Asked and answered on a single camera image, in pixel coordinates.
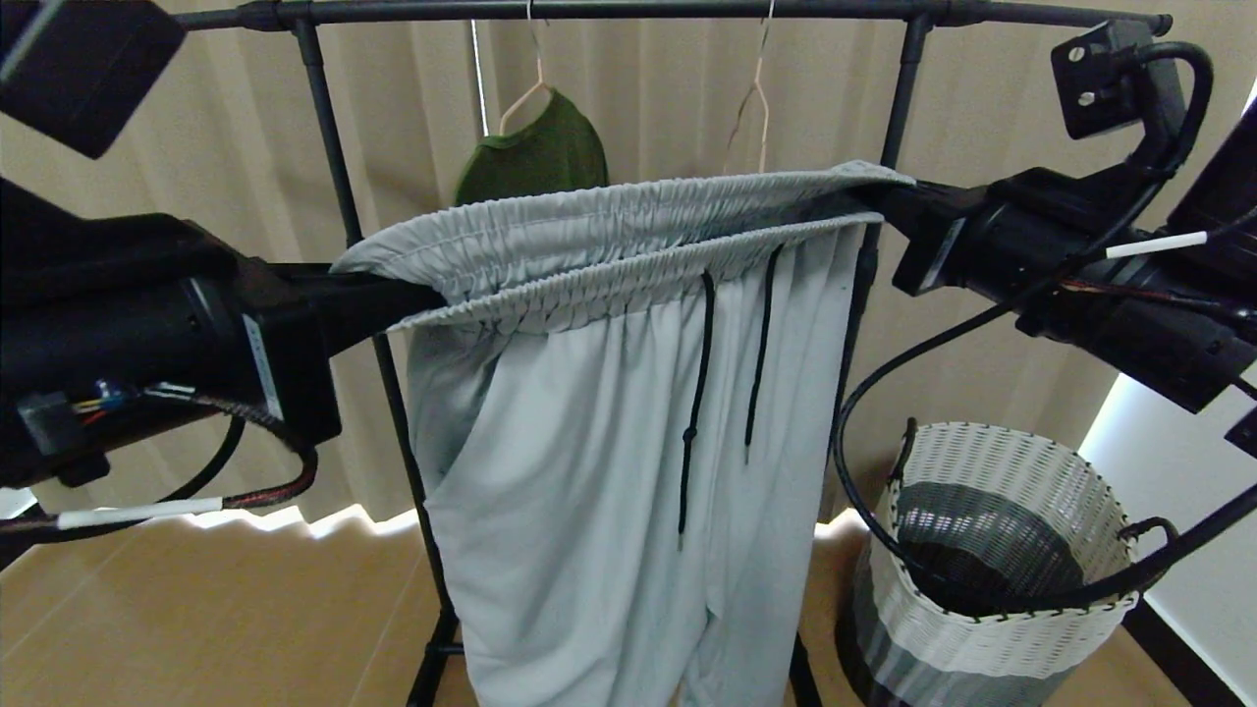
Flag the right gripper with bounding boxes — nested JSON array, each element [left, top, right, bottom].
[[889, 167, 1140, 313]]

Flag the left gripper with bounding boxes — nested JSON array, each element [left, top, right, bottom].
[[0, 263, 345, 489]]

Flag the pink clothes hanger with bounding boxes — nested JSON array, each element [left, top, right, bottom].
[[724, 0, 779, 178], [497, 0, 557, 140]]

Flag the green printed t-shirt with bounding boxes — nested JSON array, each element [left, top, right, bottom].
[[453, 88, 611, 209]]

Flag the pale grey garment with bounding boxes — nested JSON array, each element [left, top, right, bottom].
[[329, 160, 920, 707]]

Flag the black clothes rack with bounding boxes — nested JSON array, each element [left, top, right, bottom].
[[172, 0, 1175, 707]]

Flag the white laundry basket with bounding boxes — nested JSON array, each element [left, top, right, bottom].
[[835, 419, 1181, 707]]

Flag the black cable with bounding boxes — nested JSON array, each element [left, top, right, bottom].
[[833, 295, 1257, 616], [88, 414, 246, 537]]

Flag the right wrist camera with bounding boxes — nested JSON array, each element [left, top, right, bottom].
[[1049, 20, 1216, 184]]

